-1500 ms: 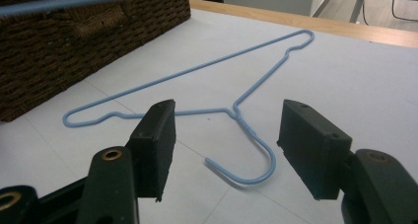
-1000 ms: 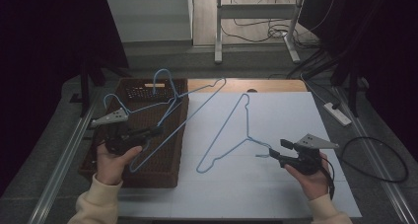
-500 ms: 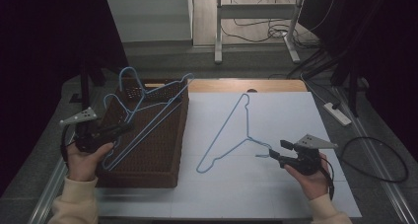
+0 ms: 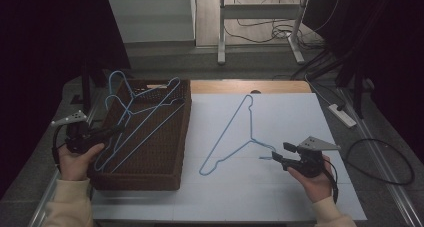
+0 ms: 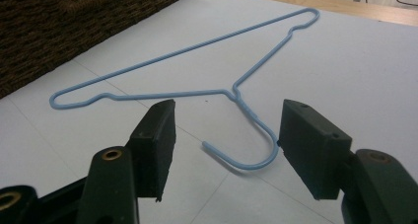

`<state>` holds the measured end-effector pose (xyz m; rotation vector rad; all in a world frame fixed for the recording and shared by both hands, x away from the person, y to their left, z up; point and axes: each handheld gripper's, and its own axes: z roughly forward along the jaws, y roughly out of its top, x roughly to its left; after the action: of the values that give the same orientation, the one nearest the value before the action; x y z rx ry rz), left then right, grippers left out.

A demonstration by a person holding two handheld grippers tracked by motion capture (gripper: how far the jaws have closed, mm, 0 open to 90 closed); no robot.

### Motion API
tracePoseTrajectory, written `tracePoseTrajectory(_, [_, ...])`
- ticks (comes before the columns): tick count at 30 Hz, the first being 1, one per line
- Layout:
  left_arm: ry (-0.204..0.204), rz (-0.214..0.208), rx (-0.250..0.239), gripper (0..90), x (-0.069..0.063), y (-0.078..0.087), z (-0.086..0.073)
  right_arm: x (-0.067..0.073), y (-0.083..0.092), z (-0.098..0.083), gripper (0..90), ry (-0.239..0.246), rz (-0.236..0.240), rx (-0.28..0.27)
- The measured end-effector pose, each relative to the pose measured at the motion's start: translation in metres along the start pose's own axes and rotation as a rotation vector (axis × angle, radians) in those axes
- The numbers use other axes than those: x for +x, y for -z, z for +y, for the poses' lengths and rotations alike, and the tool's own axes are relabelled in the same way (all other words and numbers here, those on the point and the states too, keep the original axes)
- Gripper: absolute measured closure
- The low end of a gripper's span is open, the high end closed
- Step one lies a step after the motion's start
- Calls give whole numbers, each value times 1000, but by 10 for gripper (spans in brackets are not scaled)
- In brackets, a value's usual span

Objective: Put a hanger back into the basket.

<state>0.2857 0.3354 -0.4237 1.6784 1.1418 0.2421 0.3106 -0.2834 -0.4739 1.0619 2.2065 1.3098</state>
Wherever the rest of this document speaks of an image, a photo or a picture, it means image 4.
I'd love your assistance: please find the person's left hand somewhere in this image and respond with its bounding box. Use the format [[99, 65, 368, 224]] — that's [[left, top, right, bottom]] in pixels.
[[58, 142, 106, 182]]

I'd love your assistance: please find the white power strip cable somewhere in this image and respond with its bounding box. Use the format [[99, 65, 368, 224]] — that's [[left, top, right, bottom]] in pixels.
[[303, 72, 335, 108]]

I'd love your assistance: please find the black stand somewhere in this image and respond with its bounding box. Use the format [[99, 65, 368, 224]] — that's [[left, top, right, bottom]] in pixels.
[[334, 53, 376, 120], [70, 61, 109, 116]]

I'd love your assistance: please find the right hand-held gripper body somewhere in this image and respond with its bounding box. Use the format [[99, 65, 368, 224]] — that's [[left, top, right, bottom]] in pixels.
[[289, 135, 342, 179]]

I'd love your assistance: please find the white table mat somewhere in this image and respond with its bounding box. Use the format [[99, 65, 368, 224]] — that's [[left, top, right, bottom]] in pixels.
[[91, 92, 368, 222]]

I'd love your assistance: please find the white power strip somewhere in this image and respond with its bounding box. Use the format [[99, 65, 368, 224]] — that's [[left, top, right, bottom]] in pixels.
[[327, 103, 358, 129]]

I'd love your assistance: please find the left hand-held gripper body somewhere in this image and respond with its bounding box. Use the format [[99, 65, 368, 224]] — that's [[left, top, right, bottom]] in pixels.
[[50, 109, 102, 154]]

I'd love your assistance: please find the white panel board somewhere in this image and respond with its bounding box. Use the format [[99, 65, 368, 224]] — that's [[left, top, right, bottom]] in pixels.
[[106, 0, 197, 45]]

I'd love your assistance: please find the white metal desk frame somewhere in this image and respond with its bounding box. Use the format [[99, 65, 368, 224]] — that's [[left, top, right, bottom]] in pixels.
[[217, 0, 312, 66]]

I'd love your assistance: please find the blue wire clothes hanger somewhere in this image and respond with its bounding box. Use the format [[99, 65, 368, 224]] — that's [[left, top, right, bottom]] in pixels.
[[107, 70, 182, 173], [198, 94, 278, 177], [94, 94, 187, 174]]

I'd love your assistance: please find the person's right hand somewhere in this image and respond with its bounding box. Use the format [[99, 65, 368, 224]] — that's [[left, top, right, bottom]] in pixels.
[[287, 156, 335, 204]]

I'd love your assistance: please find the hand-held gripper cable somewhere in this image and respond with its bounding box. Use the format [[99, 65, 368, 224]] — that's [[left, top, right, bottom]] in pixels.
[[50, 124, 67, 166], [321, 156, 340, 205]]

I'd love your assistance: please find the black looped floor cable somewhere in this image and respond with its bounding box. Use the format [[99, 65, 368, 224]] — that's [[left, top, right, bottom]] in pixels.
[[344, 138, 416, 187]]

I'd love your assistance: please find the tangle of floor cables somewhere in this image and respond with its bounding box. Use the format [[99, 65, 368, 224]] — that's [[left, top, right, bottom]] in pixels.
[[222, 0, 326, 51]]

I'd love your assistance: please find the right hand-held gripper cable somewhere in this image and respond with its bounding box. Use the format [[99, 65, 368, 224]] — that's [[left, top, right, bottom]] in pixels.
[[321, 156, 340, 205]]

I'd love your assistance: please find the brown woven wicker basket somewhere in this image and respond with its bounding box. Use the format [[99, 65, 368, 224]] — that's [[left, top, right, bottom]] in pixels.
[[87, 78, 193, 192]]

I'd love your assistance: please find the left hand-held gripper cable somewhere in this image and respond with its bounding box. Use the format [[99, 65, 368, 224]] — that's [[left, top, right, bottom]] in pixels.
[[50, 124, 67, 166]]

